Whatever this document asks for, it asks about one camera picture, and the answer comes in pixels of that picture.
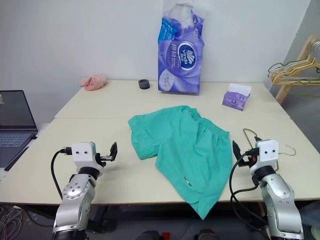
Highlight wooden clothes rack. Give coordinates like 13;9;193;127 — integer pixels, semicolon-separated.
274;34;320;103

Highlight green wire hanger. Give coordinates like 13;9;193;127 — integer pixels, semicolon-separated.
267;61;320;81

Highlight purple tissue multipack bag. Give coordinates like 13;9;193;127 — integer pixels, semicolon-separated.
156;0;210;96

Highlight purple tissue box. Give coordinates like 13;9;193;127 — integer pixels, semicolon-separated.
221;83;252;112

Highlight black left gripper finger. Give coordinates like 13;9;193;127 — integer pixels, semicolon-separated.
108;141;119;162

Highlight hangers on rack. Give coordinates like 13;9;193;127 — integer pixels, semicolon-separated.
272;41;320;88

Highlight green shorts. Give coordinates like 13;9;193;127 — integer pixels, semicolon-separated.
127;105;234;221

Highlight black tape roll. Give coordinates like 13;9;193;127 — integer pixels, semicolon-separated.
138;78;151;90

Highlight dark grey laptop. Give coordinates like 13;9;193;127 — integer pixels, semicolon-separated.
0;89;39;172

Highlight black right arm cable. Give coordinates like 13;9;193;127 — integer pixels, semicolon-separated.
229;148;272;233

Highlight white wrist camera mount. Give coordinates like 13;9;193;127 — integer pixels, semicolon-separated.
71;141;105;176
249;139;280;173

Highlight pink cloth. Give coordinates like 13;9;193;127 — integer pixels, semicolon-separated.
79;73;109;91

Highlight white cable bundle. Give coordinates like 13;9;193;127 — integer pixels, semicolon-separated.
0;203;29;239

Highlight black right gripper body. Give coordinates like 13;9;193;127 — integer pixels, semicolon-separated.
237;147;259;170

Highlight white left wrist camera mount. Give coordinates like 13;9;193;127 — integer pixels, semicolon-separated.
71;141;105;176

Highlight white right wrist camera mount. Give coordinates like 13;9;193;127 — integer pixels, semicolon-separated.
249;139;280;173

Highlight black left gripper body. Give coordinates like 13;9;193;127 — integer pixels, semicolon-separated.
95;152;115;168

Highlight bronze wire hanger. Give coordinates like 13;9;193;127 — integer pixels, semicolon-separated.
242;128;298;157

